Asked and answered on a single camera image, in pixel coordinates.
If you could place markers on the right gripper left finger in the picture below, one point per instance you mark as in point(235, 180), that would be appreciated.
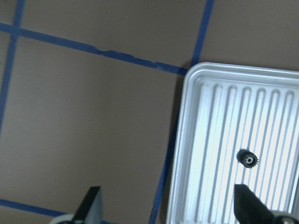
point(90, 211)

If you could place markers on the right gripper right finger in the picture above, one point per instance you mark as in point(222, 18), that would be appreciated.
point(248, 209)

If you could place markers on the small black bearing gear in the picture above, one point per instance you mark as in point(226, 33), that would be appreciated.
point(247, 158)

